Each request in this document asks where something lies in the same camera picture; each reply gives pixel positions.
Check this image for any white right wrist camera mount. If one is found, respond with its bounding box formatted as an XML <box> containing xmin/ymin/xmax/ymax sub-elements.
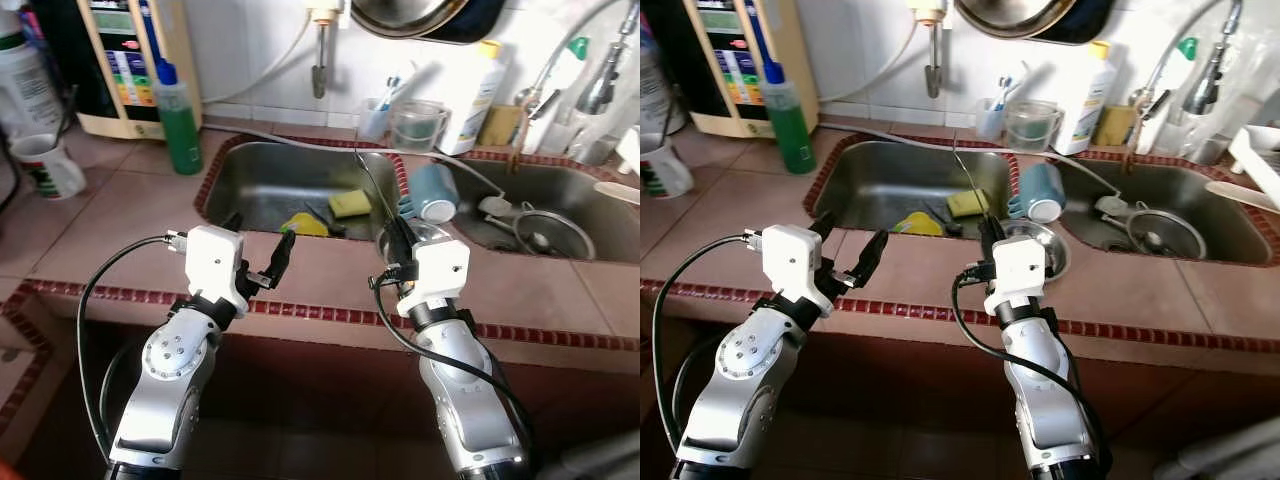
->
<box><xmin>985</xmin><ymin>235</ymin><xmax>1048</xmax><ymax>316</ymax></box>
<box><xmin>398</xmin><ymin>238</ymin><xmax>471</xmax><ymax>319</ymax></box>

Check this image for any large white plastic jar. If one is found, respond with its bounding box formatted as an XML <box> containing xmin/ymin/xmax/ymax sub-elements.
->
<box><xmin>640</xmin><ymin>40</ymin><xmax>686</xmax><ymax>136</ymax></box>
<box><xmin>0</xmin><ymin>10</ymin><xmax>63</xmax><ymax>136</ymax></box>

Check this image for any white ionizer tube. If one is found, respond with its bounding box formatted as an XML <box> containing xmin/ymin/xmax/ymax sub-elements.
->
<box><xmin>200</xmin><ymin>20</ymin><xmax>319</xmax><ymax>106</ymax></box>
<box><xmin>815</xmin><ymin>20</ymin><xmax>923</xmax><ymax>106</ymax></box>

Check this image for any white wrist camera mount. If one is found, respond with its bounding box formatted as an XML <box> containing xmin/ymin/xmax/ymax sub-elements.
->
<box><xmin>398</xmin><ymin>238</ymin><xmax>471</xmax><ymax>319</ymax></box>
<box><xmin>762</xmin><ymin>225</ymin><xmax>836</xmax><ymax>316</ymax></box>
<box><xmin>985</xmin><ymin>235</ymin><xmax>1048</xmax><ymax>316</ymax></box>
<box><xmin>185</xmin><ymin>225</ymin><xmax>251</xmax><ymax>316</ymax></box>

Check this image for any chrome wall tap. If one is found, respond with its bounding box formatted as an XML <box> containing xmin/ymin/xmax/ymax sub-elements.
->
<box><xmin>310</xmin><ymin>0</ymin><xmax>331</xmax><ymax>99</ymax></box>
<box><xmin>925</xmin><ymin>0</ymin><xmax>946</xmax><ymax>99</ymax></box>

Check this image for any blue ceramic mug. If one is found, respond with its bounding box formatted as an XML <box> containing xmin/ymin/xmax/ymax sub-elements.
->
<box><xmin>400</xmin><ymin>163</ymin><xmax>461</xmax><ymax>223</ymax></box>
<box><xmin>1008</xmin><ymin>163</ymin><xmax>1066</xmax><ymax>223</ymax></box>

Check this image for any white bottle green cap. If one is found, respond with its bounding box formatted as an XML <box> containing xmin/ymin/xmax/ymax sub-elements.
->
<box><xmin>525</xmin><ymin>35</ymin><xmax>591</xmax><ymax>156</ymax></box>
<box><xmin>1140</xmin><ymin>35</ymin><xmax>1201</xmax><ymax>156</ymax></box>

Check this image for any clear plastic bag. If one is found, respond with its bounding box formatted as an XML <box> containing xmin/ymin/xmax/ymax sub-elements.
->
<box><xmin>555</xmin><ymin>5</ymin><xmax>641</xmax><ymax>166</ymax></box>
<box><xmin>1150</xmin><ymin>0</ymin><xmax>1280</xmax><ymax>166</ymax></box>

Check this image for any white leaning frame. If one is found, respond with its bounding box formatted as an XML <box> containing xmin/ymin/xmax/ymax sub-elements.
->
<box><xmin>540</xmin><ymin>430</ymin><xmax>641</xmax><ymax>480</ymax></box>
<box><xmin>1150</xmin><ymin>430</ymin><xmax>1280</xmax><ymax>480</ymax></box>

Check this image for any white mug green print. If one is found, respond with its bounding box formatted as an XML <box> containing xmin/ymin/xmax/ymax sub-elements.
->
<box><xmin>10</xmin><ymin>133</ymin><xmax>88</xmax><ymax>201</ymax></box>
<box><xmin>640</xmin><ymin>133</ymin><xmax>696</xmax><ymax>201</ymax></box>

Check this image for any round steel strainer lid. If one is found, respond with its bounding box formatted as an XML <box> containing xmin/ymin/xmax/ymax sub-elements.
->
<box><xmin>512</xmin><ymin>208</ymin><xmax>596</xmax><ymax>259</ymax></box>
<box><xmin>1128</xmin><ymin>208</ymin><xmax>1209</xmax><ymax>259</ymax></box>

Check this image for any beige water ionizer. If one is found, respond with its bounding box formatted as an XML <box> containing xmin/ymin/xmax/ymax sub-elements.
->
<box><xmin>680</xmin><ymin>0</ymin><xmax>819</xmax><ymax>139</ymax></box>
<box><xmin>75</xmin><ymin>0</ymin><xmax>201</xmax><ymax>139</ymax></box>

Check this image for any round steel bowl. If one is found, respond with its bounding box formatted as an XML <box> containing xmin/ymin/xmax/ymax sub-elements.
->
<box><xmin>375</xmin><ymin>220</ymin><xmax>453</xmax><ymax>263</ymax></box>
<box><xmin>1000</xmin><ymin>220</ymin><xmax>1069</xmax><ymax>279</ymax></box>

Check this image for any small steel cup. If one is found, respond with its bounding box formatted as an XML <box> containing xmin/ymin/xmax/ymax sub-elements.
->
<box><xmin>1185</xmin><ymin>135</ymin><xmax>1231</xmax><ymax>166</ymax></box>
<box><xmin>570</xmin><ymin>135</ymin><xmax>616</xmax><ymax>166</ymax></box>

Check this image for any hanging black tray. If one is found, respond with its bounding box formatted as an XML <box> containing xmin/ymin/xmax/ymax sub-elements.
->
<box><xmin>1040</xmin><ymin>0</ymin><xmax>1116</xmax><ymax>46</ymax></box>
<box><xmin>430</xmin><ymin>0</ymin><xmax>511</xmax><ymax>46</ymax></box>

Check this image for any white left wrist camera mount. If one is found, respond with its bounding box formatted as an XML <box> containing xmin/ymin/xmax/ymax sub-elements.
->
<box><xmin>185</xmin><ymin>225</ymin><xmax>251</xmax><ymax>316</ymax></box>
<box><xmin>762</xmin><ymin>225</ymin><xmax>836</xmax><ymax>316</ymax></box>

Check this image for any hanging steel pan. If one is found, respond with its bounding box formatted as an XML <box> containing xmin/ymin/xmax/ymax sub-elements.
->
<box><xmin>350</xmin><ymin>0</ymin><xmax>471</xmax><ymax>41</ymax></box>
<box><xmin>955</xmin><ymin>0</ymin><xmax>1081</xmax><ymax>41</ymax></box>

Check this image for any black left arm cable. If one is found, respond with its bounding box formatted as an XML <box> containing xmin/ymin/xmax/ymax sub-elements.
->
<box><xmin>77</xmin><ymin>232</ymin><xmax>191</xmax><ymax>461</ymax></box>
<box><xmin>652</xmin><ymin>232</ymin><xmax>766</xmax><ymax>456</ymax></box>

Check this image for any yellow green scouring sponge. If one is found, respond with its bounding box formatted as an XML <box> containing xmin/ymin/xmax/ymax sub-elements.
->
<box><xmin>330</xmin><ymin>190</ymin><xmax>373</xmax><ymax>219</ymax></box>
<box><xmin>945</xmin><ymin>190</ymin><xmax>989</xmax><ymax>219</ymax></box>

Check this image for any yellow plastic bowl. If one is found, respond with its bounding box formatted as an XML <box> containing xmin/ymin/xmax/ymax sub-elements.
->
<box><xmin>893</xmin><ymin>212</ymin><xmax>946</xmax><ymax>238</ymax></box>
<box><xmin>280</xmin><ymin>212</ymin><xmax>331</xmax><ymax>238</ymax></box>

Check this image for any clear toothbrush cup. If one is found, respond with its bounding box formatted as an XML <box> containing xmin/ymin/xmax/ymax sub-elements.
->
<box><xmin>358</xmin><ymin>98</ymin><xmax>393</xmax><ymax>141</ymax></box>
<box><xmin>975</xmin><ymin>98</ymin><xmax>1008</xmax><ymax>141</ymax></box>

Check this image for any plain yellow sponge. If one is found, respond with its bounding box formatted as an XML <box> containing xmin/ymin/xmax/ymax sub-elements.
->
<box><xmin>478</xmin><ymin>105</ymin><xmax>521</xmax><ymax>148</ymax></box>
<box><xmin>1092</xmin><ymin>105</ymin><xmax>1136</xmax><ymax>148</ymax></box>

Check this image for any clear plastic bucket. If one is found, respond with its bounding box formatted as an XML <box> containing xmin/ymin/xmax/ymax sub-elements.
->
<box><xmin>388</xmin><ymin>100</ymin><xmax>446</xmax><ymax>153</ymax></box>
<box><xmin>1003</xmin><ymin>100</ymin><xmax>1059</xmax><ymax>153</ymax></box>

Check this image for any blue white toothbrush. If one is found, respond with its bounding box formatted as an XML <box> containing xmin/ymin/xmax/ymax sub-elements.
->
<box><xmin>378</xmin><ymin>62</ymin><xmax>416</xmax><ymax>109</ymax></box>
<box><xmin>990</xmin><ymin>62</ymin><xmax>1031</xmax><ymax>109</ymax></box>

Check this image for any white detergent bottle yellow cap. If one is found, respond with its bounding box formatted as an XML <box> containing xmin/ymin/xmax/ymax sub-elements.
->
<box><xmin>1055</xmin><ymin>40</ymin><xmax>1119</xmax><ymax>156</ymax></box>
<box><xmin>440</xmin><ymin>40</ymin><xmax>506</xmax><ymax>156</ymax></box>

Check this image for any black utensil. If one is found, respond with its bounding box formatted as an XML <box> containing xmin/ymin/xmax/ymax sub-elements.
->
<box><xmin>305</xmin><ymin>200</ymin><xmax>349</xmax><ymax>238</ymax></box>
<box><xmin>922</xmin><ymin>200</ymin><xmax>963</xmax><ymax>238</ymax></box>

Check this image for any chrome gooseneck faucet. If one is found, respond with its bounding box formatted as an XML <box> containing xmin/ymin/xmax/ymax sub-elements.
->
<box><xmin>508</xmin><ymin>0</ymin><xmax>641</xmax><ymax>176</ymax></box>
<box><xmin>1125</xmin><ymin>0</ymin><xmax>1246</xmax><ymax>176</ymax></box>

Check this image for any steel sink basin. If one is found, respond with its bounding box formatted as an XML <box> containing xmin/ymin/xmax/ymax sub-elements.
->
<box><xmin>440</xmin><ymin>160</ymin><xmax>641</xmax><ymax>263</ymax></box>
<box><xmin>1050</xmin><ymin>160</ymin><xmax>1280</xmax><ymax>263</ymax></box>
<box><xmin>195</xmin><ymin>140</ymin><xmax>406</xmax><ymax>236</ymax></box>
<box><xmin>810</xmin><ymin>140</ymin><xmax>1016</xmax><ymax>236</ymax></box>

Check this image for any green liquid bottle blue cap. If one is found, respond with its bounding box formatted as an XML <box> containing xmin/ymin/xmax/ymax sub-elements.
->
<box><xmin>150</xmin><ymin>60</ymin><xmax>204</xmax><ymax>176</ymax></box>
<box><xmin>762</xmin><ymin>60</ymin><xmax>819</xmax><ymax>176</ymax></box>

